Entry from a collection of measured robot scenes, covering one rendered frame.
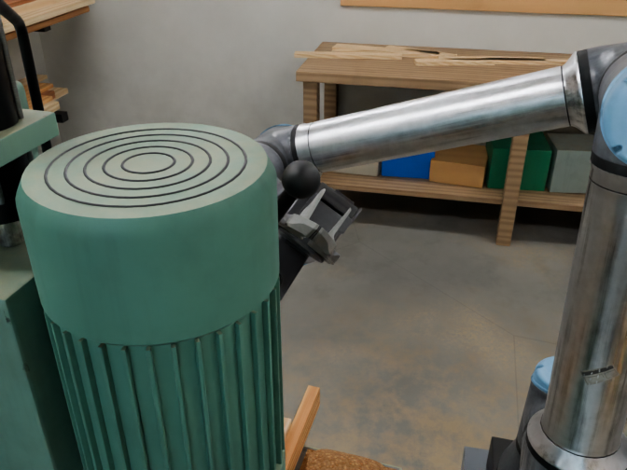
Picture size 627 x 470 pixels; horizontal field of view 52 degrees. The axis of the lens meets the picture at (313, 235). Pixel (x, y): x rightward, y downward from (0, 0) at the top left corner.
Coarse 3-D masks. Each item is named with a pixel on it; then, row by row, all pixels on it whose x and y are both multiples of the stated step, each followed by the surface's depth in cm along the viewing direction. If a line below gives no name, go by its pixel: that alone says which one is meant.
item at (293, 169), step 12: (288, 168) 56; (300, 168) 56; (312, 168) 56; (288, 180) 56; (300, 180) 56; (312, 180) 56; (288, 192) 57; (300, 192) 56; (312, 192) 57; (288, 204) 58
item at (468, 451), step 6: (468, 450) 144; (474, 450) 144; (480, 450) 144; (486, 450) 144; (468, 456) 142; (474, 456) 142; (480, 456) 142; (486, 456) 142; (462, 462) 146; (468, 462) 141; (474, 462) 141; (480, 462) 141; (486, 462) 141; (462, 468) 144; (468, 468) 139; (474, 468) 139; (480, 468) 139
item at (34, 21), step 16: (16, 0) 309; (32, 0) 317; (48, 0) 330; (64, 0) 344; (80, 0) 345; (32, 16) 307; (48, 16) 316; (64, 16) 339; (48, 96) 344; (64, 112) 362
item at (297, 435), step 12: (312, 396) 104; (300, 408) 101; (312, 408) 102; (300, 420) 99; (312, 420) 103; (288, 432) 97; (300, 432) 97; (288, 444) 95; (300, 444) 98; (288, 456) 93; (288, 468) 92
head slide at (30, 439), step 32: (0, 256) 50; (0, 288) 46; (32, 288) 47; (0, 320) 46; (32, 320) 48; (0, 352) 48; (32, 352) 48; (0, 384) 50; (32, 384) 49; (0, 416) 52; (32, 416) 50; (64, 416) 54; (0, 448) 54; (32, 448) 52; (64, 448) 54
